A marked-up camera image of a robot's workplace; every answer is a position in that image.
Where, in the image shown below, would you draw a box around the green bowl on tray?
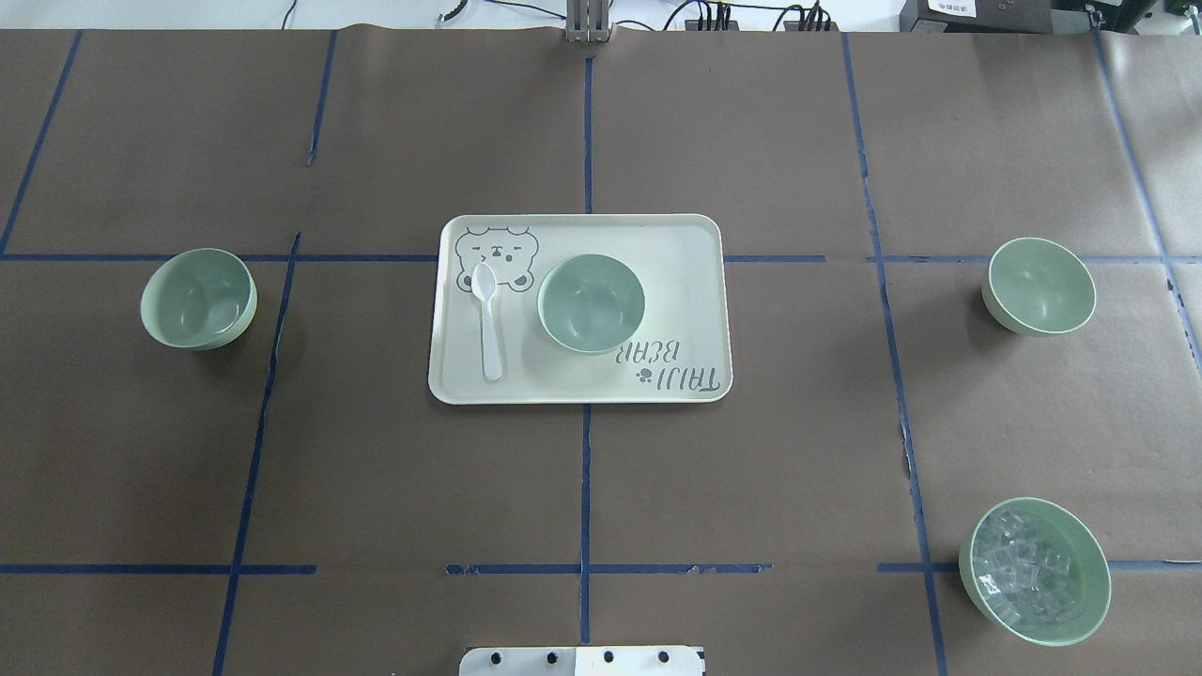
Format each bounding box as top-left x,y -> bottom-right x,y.
537,253 -> 647,355

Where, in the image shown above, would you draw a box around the cream bear print tray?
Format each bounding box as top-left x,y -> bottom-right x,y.
426,214 -> 733,404

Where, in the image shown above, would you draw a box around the white plastic spoon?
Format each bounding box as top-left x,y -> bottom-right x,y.
470,262 -> 502,383

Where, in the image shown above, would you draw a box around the black equipment box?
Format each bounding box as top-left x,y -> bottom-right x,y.
898,1 -> 1159,35

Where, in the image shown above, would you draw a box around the green bowl with ice cubes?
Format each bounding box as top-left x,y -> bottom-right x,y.
958,497 -> 1113,647

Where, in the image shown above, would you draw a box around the grey metal camera post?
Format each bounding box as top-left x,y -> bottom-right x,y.
565,0 -> 613,43

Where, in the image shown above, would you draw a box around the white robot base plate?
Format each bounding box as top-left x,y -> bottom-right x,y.
458,645 -> 707,675

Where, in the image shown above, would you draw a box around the black cables at table edge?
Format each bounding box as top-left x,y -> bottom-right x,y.
662,0 -> 840,32

